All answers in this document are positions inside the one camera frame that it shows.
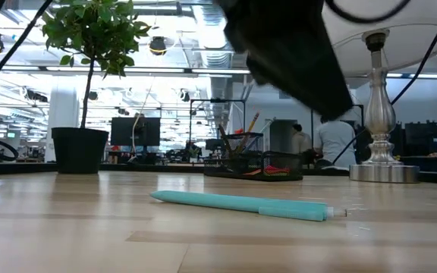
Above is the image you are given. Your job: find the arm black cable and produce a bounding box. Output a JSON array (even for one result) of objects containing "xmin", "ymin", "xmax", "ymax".
[
  {"xmin": 0, "ymin": 0, "xmax": 55, "ymax": 99},
  {"xmin": 323, "ymin": 0, "xmax": 413, "ymax": 24}
]

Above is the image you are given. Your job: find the black mesh desk organizer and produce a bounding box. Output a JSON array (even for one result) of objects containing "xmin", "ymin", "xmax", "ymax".
[{"xmin": 202, "ymin": 131, "xmax": 305, "ymax": 183}]

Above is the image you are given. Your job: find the green leafy plant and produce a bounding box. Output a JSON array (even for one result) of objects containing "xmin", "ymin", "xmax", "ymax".
[{"xmin": 40, "ymin": 0, "xmax": 152, "ymax": 130}]

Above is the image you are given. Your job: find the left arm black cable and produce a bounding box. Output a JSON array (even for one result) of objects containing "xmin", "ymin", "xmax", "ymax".
[{"xmin": 0, "ymin": 0, "xmax": 55, "ymax": 99}]

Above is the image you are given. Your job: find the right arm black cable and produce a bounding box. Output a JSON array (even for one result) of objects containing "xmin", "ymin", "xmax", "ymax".
[{"xmin": 323, "ymin": 0, "xmax": 413, "ymax": 24}]

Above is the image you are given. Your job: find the white lamp shade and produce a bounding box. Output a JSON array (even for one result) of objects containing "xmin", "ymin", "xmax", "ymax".
[{"xmin": 322, "ymin": 0, "xmax": 437, "ymax": 77}]

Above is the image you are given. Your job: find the person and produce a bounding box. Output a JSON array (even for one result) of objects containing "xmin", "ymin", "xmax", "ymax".
[
  {"xmin": 313, "ymin": 115, "xmax": 357, "ymax": 170},
  {"xmin": 291, "ymin": 123, "xmax": 313, "ymax": 155}
]

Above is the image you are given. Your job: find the black aluminium table frame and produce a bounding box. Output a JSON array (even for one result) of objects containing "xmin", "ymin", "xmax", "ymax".
[{"xmin": 0, "ymin": 161, "xmax": 437, "ymax": 186}]

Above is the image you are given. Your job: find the silver lamp base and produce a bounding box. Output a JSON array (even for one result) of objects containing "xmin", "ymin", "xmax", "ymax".
[{"xmin": 349, "ymin": 29, "xmax": 421, "ymax": 184}]

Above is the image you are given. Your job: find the black computer monitor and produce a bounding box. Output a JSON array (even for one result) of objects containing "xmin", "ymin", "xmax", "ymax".
[{"xmin": 110, "ymin": 116, "xmax": 162, "ymax": 147}]

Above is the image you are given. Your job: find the yellow pencil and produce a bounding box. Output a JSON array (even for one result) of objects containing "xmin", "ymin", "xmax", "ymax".
[{"xmin": 238, "ymin": 111, "xmax": 261, "ymax": 153}]

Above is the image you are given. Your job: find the black plant pot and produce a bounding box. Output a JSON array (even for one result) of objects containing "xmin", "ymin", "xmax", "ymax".
[{"xmin": 50, "ymin": 127, "xmax": 110, "ymax": 175}]

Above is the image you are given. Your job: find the teal pen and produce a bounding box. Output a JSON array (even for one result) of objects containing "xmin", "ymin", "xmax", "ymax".
[{"xmin": 149, "ymin": 190, "xmax": 347, "ymax": 223}]

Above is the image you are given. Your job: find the black storage cabinet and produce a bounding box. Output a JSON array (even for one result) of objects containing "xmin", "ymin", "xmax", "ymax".
[{"xmin": 404, "ymin": 120, "xmax": 437, "ymax": 174}]

